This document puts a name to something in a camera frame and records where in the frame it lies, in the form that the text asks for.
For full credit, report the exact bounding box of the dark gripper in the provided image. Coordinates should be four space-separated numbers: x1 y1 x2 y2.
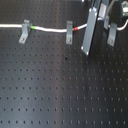
81 0 118 56

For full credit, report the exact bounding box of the white cable with coloured bands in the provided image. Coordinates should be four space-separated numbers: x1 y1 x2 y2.
0 21 128 34

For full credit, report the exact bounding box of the right grey cable clip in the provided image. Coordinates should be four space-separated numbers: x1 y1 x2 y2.
107 22 117 47

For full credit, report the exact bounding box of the grey cable clip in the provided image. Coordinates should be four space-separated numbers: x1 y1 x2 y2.
66 21 73 45
107 22 117 47
19 20 31 44

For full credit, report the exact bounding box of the middle grey cable clip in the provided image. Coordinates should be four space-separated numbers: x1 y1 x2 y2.
66 21 73 45

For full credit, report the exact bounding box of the left grey cable clip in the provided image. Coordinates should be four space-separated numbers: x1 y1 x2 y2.
19 20 31 44

